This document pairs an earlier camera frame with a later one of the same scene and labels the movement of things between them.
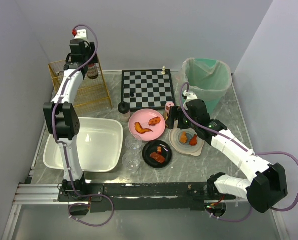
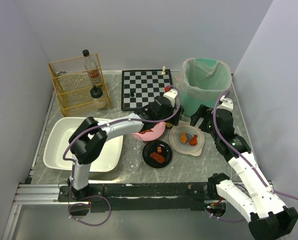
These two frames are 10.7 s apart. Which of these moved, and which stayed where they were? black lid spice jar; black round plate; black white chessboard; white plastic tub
Moved: black lid spice jar
Stayed: white plastic tub; black round plate; black white chessboard
